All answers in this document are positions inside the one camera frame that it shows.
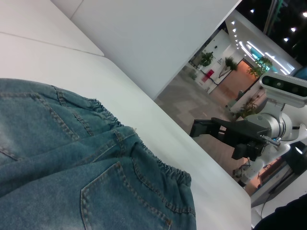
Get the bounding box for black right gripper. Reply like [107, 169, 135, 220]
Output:
[189, 117, 270, 161]

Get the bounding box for blue denim shorts with print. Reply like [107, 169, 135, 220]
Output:
[0, 78, 197, 230]

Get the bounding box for green potted plant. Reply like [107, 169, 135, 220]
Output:
[248, 56, 273, 78]
[239, 94, 261, 120]
[200, 51, 216, 68]
[219, 56, 238, 79]

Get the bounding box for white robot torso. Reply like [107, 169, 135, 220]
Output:
[239, 141, 292, 188]

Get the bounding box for silver right camera mount bracket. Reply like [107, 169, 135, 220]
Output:
[263, 95, 286, 116]

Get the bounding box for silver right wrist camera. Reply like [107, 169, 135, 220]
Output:
[260, 72, 307, 108]

